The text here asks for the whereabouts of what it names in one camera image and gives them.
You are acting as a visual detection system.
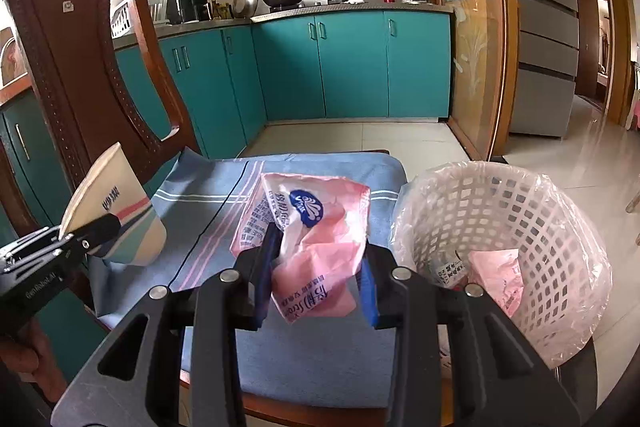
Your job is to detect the paper cup with blue waves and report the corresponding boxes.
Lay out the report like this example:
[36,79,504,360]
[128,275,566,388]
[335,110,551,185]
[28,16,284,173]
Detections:
[58,143,167,267]

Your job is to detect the clear printed plastic wrapper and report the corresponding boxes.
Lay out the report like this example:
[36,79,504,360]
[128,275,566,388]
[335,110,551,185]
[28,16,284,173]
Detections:
[430,249,468,289]

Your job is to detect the pink tissue pack wrapper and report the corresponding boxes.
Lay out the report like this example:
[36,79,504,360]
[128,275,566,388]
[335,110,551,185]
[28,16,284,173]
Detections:
[231,172,371,324]

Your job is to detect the large pink printed bag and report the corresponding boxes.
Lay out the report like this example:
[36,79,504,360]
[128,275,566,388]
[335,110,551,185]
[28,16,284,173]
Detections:
[469,248,524,317]

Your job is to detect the white plastic trash basket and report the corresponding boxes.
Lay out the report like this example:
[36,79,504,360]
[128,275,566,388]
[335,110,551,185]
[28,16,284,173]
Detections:
[390,161,613,369]

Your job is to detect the teal kitchen cabinets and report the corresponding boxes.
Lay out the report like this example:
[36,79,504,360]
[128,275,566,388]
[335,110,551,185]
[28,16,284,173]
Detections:
[0,8,454,383]

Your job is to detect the person left hand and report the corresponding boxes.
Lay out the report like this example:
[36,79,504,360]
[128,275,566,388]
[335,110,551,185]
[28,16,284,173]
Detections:
[1,317,67,403]

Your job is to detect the blue striped seat cloth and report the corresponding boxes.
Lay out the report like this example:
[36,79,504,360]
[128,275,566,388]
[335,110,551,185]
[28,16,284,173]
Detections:
[89,150,407,409]

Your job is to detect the black air fryer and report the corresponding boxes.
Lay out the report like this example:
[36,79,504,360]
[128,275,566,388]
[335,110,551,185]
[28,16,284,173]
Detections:
[166,0,212,25]

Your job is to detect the steel pot lid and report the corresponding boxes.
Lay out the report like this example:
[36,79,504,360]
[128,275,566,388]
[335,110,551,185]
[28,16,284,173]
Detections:
[231,0,259,18]

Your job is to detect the grey refrigerator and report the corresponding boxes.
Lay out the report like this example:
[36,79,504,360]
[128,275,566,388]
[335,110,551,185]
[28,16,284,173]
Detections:
[510,0,579,139]

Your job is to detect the wooden glass door frame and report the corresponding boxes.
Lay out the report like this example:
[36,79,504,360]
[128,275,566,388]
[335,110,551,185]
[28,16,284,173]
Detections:
[434,0,520,160]

